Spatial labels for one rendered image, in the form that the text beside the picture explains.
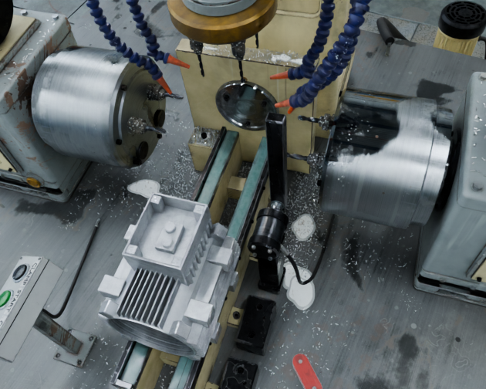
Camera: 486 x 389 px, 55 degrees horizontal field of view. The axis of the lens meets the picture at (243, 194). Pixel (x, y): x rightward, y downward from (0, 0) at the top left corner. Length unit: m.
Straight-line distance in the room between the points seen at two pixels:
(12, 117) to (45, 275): 0.36
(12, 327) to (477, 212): 0.77
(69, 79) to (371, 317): 0.79
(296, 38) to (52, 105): 0.53
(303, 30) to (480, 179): 0.48
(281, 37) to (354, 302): 0.60
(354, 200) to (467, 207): 0.18
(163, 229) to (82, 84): 0.37
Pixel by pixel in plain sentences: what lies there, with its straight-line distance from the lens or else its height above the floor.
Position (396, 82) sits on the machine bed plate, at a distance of 1.46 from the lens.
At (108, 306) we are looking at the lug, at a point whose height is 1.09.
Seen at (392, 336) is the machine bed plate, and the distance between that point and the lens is 1.05.
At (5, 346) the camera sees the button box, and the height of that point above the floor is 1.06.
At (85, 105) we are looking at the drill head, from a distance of 1.00.
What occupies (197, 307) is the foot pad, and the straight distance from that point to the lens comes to 0.77.
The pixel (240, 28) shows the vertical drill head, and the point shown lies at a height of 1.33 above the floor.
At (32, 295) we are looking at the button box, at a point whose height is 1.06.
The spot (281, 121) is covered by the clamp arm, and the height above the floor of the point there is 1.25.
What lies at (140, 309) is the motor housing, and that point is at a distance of 0.75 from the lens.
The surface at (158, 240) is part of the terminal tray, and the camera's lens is 0.77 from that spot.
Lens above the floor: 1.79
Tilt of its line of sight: 56 degrees down
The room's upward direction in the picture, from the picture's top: 9 degrees counter-clockwise
